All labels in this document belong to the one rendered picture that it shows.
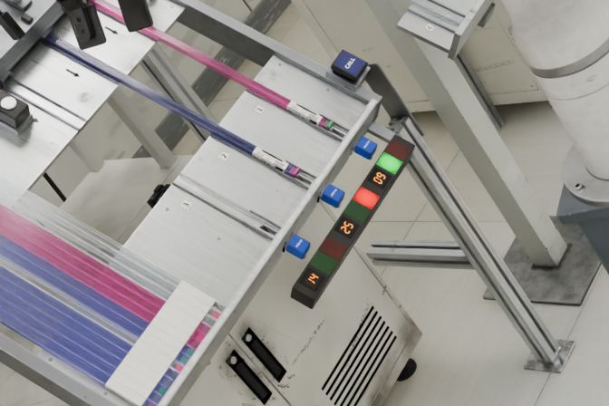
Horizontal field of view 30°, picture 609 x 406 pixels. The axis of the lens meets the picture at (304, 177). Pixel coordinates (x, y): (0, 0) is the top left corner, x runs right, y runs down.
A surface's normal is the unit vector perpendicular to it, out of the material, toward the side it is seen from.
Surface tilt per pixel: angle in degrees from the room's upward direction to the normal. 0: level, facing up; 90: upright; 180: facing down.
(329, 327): 91
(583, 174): 0
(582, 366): 0
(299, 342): 90
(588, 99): 90
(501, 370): 0
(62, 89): 44
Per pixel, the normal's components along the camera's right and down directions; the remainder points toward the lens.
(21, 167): 0.10, -0.52
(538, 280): -0.52, -0.71
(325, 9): -0.50, 0.71
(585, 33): 0.33, 0.41
